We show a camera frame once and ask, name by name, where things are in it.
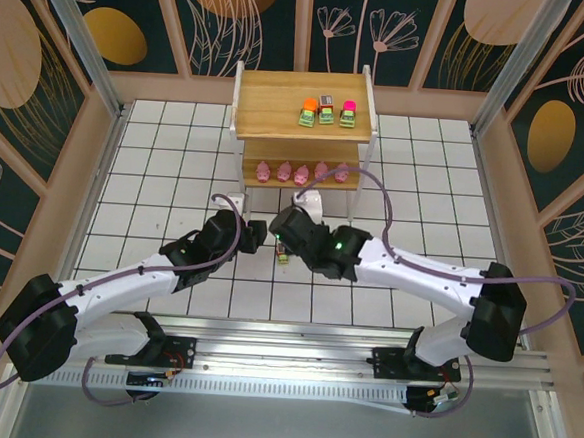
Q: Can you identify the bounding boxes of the orange-topped green toy truck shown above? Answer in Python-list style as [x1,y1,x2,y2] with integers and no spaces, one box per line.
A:
[296,97,317,129]

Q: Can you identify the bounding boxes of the pink-topped green toy truck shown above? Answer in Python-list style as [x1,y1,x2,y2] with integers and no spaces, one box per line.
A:
[338,99,358,130]

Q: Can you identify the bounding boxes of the wooden two-tier shelf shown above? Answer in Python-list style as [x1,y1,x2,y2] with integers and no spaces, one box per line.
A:
[223,54,384,231]

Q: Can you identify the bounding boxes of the black controller module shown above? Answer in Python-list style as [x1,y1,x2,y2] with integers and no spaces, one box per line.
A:
[123,367,182,406]
[402,384,462,422]

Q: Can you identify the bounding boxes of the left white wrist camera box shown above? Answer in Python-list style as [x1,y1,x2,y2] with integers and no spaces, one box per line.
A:
[223,191,248,218]

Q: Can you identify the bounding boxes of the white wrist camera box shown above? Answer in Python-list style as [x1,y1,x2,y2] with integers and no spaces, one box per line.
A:
[223,191,248,218]
[290,188,325,223]

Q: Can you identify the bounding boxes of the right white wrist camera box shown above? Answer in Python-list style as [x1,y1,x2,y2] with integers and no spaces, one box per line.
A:
[290,188,325,223]

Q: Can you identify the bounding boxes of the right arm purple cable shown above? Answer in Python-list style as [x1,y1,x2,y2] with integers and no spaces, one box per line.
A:
[281,163,584,430]

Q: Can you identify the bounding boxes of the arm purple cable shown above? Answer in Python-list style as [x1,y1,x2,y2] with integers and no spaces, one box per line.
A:
[281,163,584,430]
[0,178,248,416]

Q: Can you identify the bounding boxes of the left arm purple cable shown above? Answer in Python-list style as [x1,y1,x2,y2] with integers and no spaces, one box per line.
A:
[0,178,248,416]

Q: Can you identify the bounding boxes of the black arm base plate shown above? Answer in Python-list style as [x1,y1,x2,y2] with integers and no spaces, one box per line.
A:
[369,345,464,386]
[104,329,199,372]

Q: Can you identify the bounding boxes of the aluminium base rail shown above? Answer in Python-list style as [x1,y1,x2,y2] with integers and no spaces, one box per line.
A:
[8,304,558,399]

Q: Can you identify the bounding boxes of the aluminium side rail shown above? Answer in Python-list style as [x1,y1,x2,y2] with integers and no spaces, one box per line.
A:
[38,104,130,331]
[456,130,547,350]

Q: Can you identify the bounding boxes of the white slotted cable tray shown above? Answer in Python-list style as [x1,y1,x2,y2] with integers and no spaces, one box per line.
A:
[28,358,415,417]

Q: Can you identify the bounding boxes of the aluminium frame post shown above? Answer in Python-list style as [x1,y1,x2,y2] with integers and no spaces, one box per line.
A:
[470,0,572,144]
[18,0,136,121]

